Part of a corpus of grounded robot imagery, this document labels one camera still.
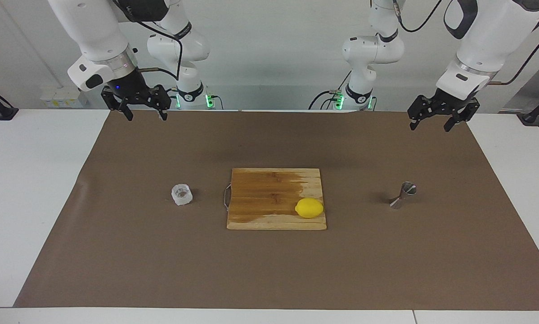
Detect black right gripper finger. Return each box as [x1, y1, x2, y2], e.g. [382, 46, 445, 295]
[152, 85, 171, 121]
[101, 88, 134, 121]

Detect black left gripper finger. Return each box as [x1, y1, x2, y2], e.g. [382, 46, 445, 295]
[408, 95, 436, 131]
[444, 99, 480, 132]

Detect steel double jigger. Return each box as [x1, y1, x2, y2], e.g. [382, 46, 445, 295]
[390, 181, 417, 210]

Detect small clear plastic cup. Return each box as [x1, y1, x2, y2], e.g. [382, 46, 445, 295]
[171, 183, 193, 206]

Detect wooden cutting board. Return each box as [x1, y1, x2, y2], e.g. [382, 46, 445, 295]
[224, 168, 328, 231]

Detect yellow lemon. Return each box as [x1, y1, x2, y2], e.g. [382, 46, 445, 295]
[295, 198, 324, 219]

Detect brown table mat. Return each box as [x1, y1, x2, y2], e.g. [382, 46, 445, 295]
[14, 110, 539, 311]

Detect white wall socket boxes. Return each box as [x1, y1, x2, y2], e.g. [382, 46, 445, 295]
[40, 87, 89, 108]

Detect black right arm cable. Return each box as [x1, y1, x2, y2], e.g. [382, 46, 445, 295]
[114, 0, 183, 81]

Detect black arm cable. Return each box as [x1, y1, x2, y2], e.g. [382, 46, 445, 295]
[114, 0, 183, 81]
[494, 13, 539, 86]

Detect black right base cables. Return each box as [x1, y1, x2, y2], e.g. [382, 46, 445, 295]
[164, 88, 224, 110]

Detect black base cables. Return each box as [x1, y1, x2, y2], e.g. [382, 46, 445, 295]
[309, 70, 353, 110]
[164, 88, 224, 110]

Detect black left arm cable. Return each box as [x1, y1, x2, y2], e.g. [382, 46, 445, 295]
[494, 13, 539, 86]

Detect black left base cables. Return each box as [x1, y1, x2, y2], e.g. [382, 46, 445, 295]
[309, 70, 353, 110]

